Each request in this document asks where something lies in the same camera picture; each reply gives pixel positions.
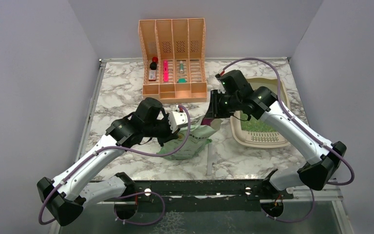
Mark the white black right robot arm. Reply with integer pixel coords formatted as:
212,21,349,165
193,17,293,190
205,70,347,198

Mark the beige litter box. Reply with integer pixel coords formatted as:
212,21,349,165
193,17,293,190
230,77,290,149

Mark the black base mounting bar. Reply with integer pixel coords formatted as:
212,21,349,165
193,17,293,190
69,173,296,214

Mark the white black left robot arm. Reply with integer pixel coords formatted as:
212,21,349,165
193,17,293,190
37,97,191,226

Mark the red white small box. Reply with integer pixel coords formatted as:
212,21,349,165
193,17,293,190
148,70,156,81

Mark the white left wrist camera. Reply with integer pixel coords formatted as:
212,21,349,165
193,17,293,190
168,111,188,133

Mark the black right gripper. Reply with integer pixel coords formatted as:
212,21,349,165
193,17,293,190
205,90,240,119

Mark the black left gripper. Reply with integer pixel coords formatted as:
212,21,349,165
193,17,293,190
143,113,181,147

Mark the purple litter scoop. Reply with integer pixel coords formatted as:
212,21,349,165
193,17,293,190
201,118,213,126

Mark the red and black stamp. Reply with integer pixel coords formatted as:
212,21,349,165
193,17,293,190
149,57,159,70

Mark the green litter bag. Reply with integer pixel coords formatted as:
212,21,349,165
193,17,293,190
158,116,222,160

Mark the green white glue stick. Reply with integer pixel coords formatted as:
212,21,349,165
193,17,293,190
179,60,184,74

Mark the orange plastic file organizer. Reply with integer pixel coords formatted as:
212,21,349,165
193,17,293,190
138,18,207,104

